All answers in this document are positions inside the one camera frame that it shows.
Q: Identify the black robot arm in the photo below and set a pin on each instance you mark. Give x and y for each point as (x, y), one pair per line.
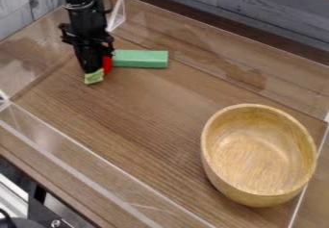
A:
(86, 3)

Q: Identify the green rectangular block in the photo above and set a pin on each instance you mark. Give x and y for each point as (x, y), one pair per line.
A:
(141, 58)

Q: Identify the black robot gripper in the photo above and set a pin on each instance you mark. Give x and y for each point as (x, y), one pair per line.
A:
(85, 32)

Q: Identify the red plush strawberry toy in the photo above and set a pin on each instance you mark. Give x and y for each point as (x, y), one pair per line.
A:
(97, 77)

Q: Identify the clear acrylic corner bracket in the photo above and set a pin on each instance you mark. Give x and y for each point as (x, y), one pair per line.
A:
(118, 16)

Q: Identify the wooden bowl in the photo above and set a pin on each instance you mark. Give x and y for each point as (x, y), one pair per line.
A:
(258, 154)

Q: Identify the clear acrylic barrier wall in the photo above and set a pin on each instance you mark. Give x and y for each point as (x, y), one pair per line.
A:
(114, 147)

